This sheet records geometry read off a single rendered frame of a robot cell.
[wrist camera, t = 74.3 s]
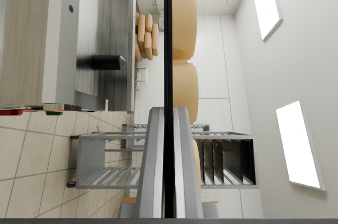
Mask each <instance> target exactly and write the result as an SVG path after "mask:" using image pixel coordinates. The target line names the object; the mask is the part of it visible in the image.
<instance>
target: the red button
mask: <svg viewBox="0 0 338 224"><path fill-rule="evenodd" d="M21 114H23V110H0V116H21Z"/></svg>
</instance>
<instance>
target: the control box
mask: <svg viewBox="0 0 338 224"><path fill-rule="evenodd" d="M74 105H81V106H82V108H81V111H77V112H97V111H101V112H102V111H105V109H106V99H105V98H101V97H97V96H93V95H89V94H85V93H82V92H78V91H74ZM43 107H44V106H13V105H0V110H12V109H42V110H39V111H44V110H43ZM23 112H38V111H31V110H23ZM44 112H48V111H44Z"/></svg>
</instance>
